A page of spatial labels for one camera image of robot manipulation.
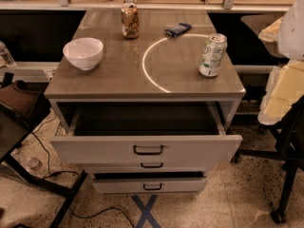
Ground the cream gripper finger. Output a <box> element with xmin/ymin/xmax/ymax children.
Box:
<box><xmin>258</xmin><ymin>18</ymin><xmax>282</xmax><ymax>42</ymax></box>
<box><xmin>257</xmin><ymin>60</ymin><xmax>304</xmax><ymax>125</ymax></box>

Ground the green white 7up can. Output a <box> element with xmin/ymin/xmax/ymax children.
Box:
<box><xmin>199</xmin><ymin>33</ymin><xmax>227</xmax><ymax>77</ymax></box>

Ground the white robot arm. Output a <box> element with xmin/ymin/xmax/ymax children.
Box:
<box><xmin>257</xmin><ymin>0</ymin><xmax>304</xmax><ymax>125</ymax></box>

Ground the gold brown soda can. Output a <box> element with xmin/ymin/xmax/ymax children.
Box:
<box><xmin>121</xmin><ymin>3</ymin><xmax>140</xmax><ymax>39</ymax></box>

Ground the white ceramic bowl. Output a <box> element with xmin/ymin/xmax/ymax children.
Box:
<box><xmin>63</xmin><ymin>37</ymin><xmax>104</xmax><ymax>70</ymax></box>

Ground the dark blue snack packet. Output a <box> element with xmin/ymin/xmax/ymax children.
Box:
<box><xmin>164</xmin><ymin>23</ymin><xmax>192</xmax><ymax>38</ymax></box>

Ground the grey drawer cabinet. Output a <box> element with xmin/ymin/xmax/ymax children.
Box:
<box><xmin>46</xmin><ymin>9</ymin><xmax>245</xmax><ymax>182</ymax></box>

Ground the open top drawer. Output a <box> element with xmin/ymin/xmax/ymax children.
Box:
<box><xmin>51</xmin><ymin>103</ymin><xmax>242</xmax><ymax>168</ymax></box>

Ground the open drawer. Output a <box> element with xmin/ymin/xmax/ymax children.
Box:
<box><xmin>51</xmin><ymin>103</ymin><xmax>242</xmax><ymax>168</ymax></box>
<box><xmin>92</xmin><ymin>171</ymin><xmax>206</xmax><ymax>195</ymax></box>

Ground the open bottom drawer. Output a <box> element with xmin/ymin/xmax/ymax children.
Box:
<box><xmin>92</xmin><ymin>171</ymin><xmax>206</xmax><ymax>195</ymax></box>

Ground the brown bag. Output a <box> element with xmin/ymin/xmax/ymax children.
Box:
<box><xmin>0</xmin><ymin>81</ymin><xmax>50</xmax><ymax>129</ymax></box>

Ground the clear plastic bottle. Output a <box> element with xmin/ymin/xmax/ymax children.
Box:
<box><xmin>0</xmin><ymin>41</ymin><xmax>16</xmax><ymax>67</ymax></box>

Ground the black floor cable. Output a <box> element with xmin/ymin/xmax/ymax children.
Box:
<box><xmin>31</xmin><ymin>114</ymin><xmax>136</xmax><ymax>228</ymax></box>

